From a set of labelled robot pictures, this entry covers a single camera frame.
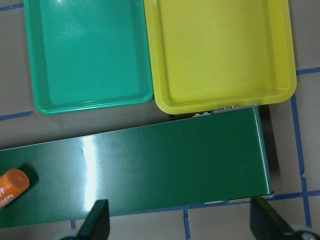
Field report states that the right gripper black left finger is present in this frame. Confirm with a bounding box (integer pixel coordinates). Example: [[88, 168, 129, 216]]
[[75, 199, 110, 240]]

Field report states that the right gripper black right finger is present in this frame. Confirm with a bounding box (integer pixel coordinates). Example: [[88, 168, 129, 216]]
[[249, 197, 300, 240]]

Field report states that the orange cylinder marked 4680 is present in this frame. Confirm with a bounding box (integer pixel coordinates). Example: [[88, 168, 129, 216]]
[[0, 168, 30, 210]]

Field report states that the green conveyor belt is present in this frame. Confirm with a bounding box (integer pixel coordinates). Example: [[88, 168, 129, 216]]
[[0, 106, 273, 228]]

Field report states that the green plastic tray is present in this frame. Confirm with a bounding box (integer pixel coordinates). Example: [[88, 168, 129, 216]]
[[23, 0, 154, 115]]

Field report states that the yellow plastic tray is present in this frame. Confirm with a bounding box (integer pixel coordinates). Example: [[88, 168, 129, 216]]
[[144, 0, 297, 115]]

